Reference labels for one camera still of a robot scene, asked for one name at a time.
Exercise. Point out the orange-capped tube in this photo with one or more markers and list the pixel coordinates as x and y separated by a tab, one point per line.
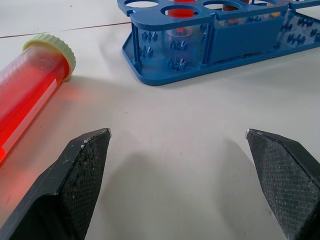
231	15

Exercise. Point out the red liquid tube, pale-green cap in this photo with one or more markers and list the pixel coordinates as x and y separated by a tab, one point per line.
27	87

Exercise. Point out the blue plastic tube rack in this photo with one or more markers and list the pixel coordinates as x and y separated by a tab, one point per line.
207	42

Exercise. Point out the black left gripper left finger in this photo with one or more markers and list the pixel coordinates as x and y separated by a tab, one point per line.
62	190

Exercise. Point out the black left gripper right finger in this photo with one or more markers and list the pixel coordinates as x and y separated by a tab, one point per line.
287	180

